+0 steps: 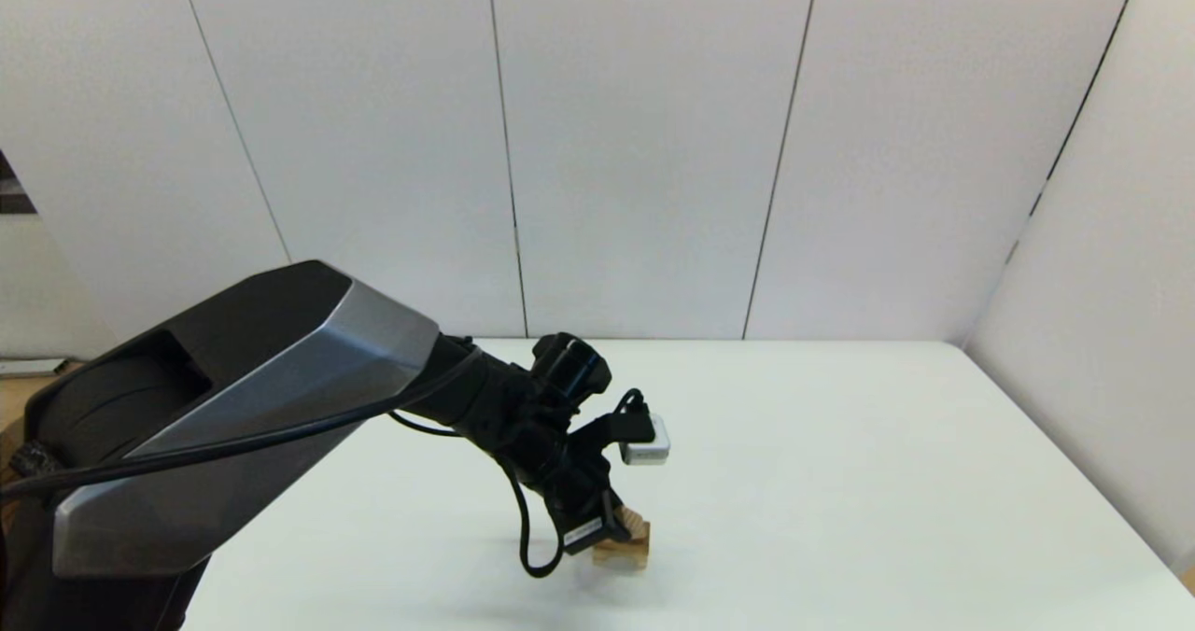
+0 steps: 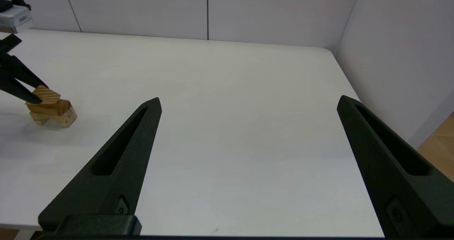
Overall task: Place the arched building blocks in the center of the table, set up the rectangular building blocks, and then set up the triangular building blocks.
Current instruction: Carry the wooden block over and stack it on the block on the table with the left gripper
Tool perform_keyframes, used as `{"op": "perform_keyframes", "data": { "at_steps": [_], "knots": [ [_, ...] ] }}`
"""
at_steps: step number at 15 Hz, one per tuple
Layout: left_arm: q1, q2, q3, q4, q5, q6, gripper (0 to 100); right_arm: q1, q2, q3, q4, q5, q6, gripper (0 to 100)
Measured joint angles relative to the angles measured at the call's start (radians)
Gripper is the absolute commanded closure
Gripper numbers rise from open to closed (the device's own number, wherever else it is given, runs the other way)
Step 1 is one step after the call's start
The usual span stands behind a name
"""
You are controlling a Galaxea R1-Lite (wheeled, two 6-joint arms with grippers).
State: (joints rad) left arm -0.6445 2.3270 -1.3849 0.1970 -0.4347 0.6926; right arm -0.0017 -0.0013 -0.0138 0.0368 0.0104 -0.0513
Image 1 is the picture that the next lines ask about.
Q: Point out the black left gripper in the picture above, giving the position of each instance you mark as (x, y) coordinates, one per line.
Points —
(569, 482)

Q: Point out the triangular wooden building block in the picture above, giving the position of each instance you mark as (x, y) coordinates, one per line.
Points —
(635, 522)

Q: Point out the rectangular wooden building block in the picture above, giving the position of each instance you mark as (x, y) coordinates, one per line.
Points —
(638, 542)

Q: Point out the arched wooden building block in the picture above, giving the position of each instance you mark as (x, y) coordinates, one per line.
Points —
(627, 561)

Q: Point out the black and grey left robot arm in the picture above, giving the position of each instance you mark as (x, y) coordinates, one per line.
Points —
(280, 398)

